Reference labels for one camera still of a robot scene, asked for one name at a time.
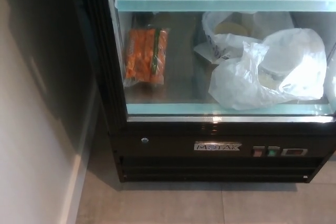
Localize bagged orange carrots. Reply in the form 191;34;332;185
122;25;171;88

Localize silver brand logo plate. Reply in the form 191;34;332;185
193;143;243;153

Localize printed white plastic bag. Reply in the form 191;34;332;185
201;11;254;63

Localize black glass-door display refrigerator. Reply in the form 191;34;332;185
67;0;336;184

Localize large white plastic bag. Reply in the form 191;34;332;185
208;28;328;111

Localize digital temperature display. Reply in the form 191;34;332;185
281;148;308;157

